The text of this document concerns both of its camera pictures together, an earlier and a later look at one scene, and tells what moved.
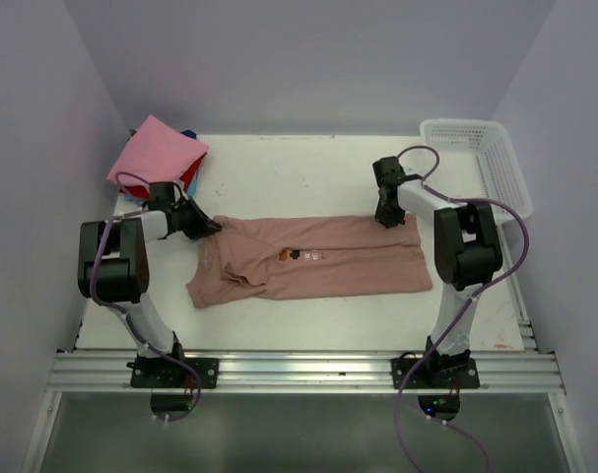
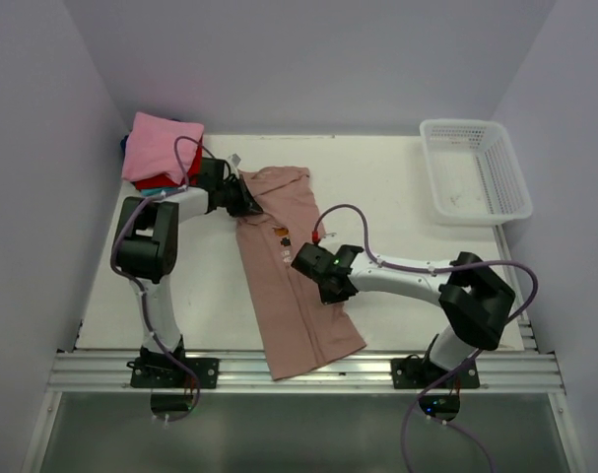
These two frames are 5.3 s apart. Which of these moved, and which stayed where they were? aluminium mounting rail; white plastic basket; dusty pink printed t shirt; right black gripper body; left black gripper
Moved: dusty pink printed t shirt; left black gripper; right black gripper body
Stayed: aluminium mounting rail; white plastic basket
